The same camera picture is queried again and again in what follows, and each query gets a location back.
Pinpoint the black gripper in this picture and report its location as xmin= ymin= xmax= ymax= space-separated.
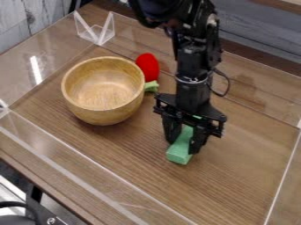
xmin=153 ymin=77 xmax=227 ymax=155

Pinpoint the clear acrylic enclosure panel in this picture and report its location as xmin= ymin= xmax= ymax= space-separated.
xmin=0 ymin=100 xmax=195 ymax=225

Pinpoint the black cable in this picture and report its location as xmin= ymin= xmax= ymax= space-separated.
xmin=0 ymin=200 xmax=39 ymax=225

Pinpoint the light wooden bowl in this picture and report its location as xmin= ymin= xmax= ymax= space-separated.
xmin=61 ymin=56 xmax=144 ymax=126

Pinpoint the green rectangular block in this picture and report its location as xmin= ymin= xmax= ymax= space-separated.
xmin=165 ymin=126 xmax=192 ymax=165

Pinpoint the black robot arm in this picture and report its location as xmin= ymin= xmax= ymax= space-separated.
xmin=128 ymin=0 xmax=227 ymax=155

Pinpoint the black metal table bracket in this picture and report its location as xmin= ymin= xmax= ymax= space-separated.
xmin=25 ymin=186 xmax=72 ymax=225

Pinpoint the red plush strawberry toy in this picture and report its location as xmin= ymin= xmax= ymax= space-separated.
xmin=134 ymin=53 xmax=160 ymax=92

